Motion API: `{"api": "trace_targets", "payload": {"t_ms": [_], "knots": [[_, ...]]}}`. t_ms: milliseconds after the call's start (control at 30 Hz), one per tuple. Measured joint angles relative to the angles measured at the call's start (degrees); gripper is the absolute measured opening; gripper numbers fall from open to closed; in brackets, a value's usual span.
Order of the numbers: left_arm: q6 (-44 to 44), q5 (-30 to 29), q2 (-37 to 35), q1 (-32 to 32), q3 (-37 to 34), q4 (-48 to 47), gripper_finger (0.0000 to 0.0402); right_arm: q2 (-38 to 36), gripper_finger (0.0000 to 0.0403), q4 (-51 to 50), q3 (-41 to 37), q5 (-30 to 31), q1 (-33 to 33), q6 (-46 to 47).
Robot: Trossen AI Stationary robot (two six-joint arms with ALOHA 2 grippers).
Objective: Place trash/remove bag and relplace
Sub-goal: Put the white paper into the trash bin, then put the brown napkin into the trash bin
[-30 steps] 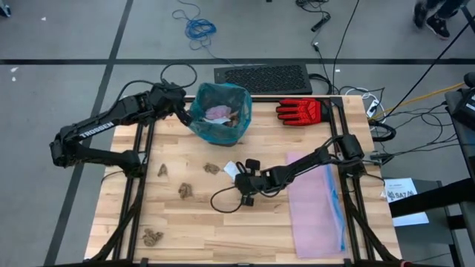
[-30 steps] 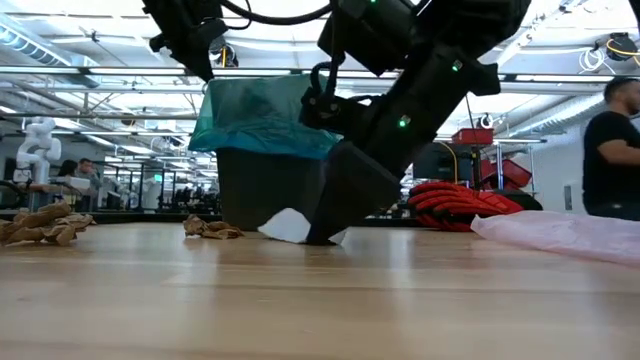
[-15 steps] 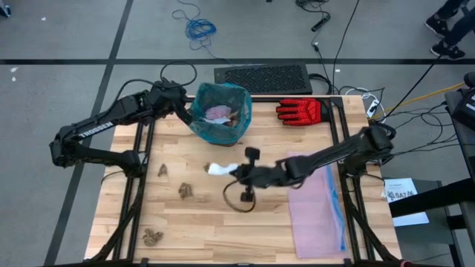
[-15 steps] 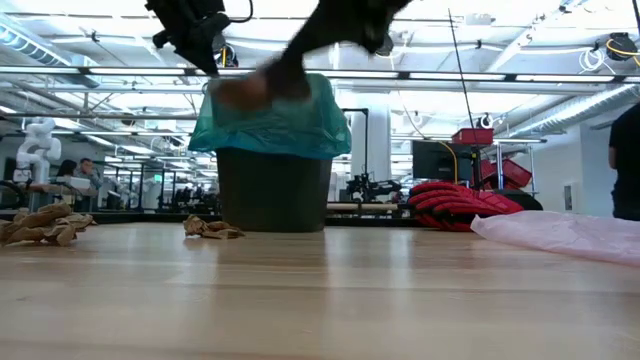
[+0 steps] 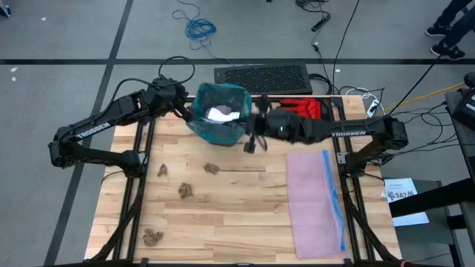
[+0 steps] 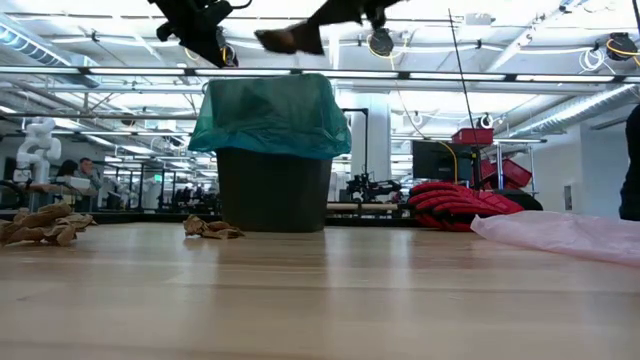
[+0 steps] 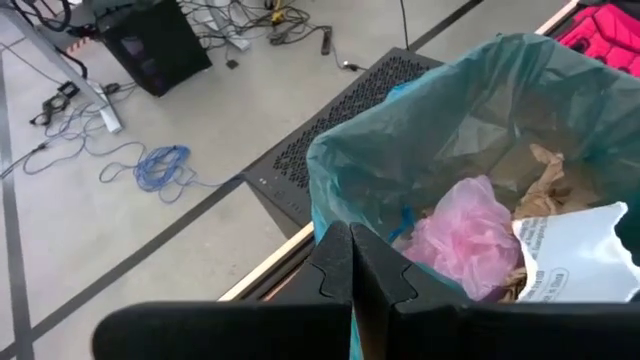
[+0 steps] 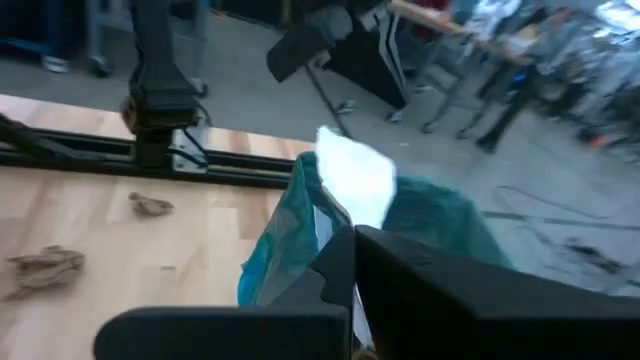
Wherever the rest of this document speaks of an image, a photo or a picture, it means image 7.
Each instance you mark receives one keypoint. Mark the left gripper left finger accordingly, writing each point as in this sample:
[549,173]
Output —
[225,330]

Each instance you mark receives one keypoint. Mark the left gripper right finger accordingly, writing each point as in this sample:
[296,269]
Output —
[450,335]

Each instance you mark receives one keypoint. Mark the brown paper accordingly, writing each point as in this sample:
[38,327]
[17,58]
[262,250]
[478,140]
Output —
[515,285]
[550,185]

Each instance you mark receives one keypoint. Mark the pink plastic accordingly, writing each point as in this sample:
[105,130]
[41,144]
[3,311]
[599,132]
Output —
[465,240]

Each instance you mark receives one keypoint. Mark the torn printed wrapper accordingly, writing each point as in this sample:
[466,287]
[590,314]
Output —
[575,260]

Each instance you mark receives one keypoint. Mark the teal trash bag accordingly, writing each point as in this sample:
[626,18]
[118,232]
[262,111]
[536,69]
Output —
[400,125]

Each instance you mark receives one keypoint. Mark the black computer tower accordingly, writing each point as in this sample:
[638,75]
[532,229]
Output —
[155,50]

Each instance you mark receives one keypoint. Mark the black power strip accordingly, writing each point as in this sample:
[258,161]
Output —
[326,40]

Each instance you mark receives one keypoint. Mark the grey table leg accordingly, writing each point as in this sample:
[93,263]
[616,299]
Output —
[55,61]

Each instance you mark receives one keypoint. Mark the black clamp bracket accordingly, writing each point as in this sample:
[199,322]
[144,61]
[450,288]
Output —
[55,102]

